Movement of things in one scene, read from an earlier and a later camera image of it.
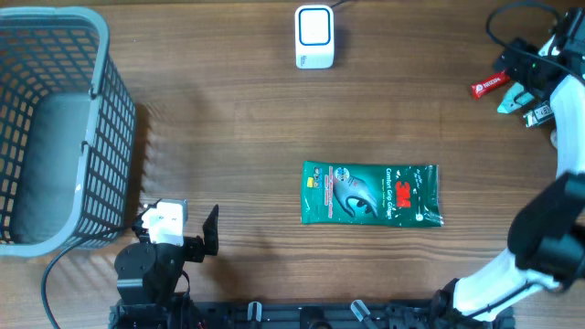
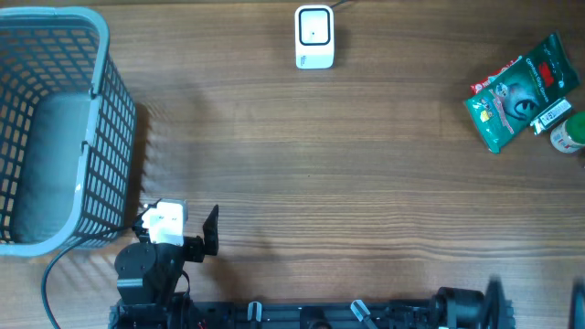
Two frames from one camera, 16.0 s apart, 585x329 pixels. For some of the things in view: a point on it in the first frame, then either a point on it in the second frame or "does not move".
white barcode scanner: [314, 37] does not move
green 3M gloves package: [370, 194] to [505, 107]
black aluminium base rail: [309, 314] does not move
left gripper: [195, 249] does not move
